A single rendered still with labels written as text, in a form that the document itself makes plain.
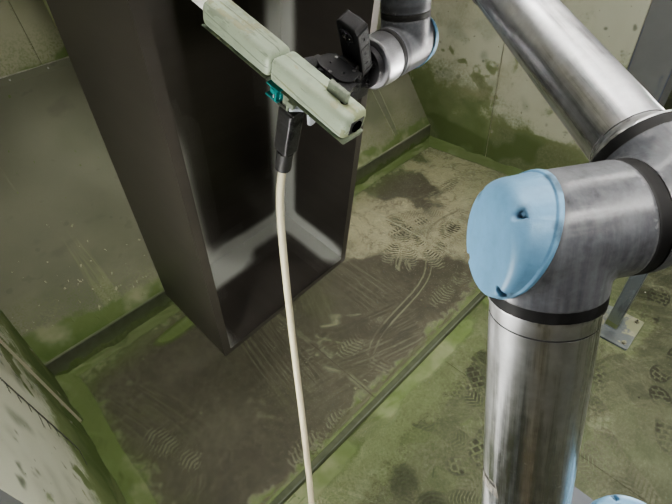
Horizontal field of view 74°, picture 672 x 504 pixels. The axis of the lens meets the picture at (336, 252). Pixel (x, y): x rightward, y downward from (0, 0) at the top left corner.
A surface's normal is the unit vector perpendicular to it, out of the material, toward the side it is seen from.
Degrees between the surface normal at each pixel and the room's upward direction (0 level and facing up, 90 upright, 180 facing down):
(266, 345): 0
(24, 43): 90
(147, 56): 102
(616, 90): 20
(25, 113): 57
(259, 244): 12
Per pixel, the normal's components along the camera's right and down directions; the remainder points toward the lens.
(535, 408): -0.41, 0.44
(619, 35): -0.71, 0.52
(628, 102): -0.32, -0.51
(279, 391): -0.08, -0.73
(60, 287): 0.54, -0.03
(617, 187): -0.04, -0.49
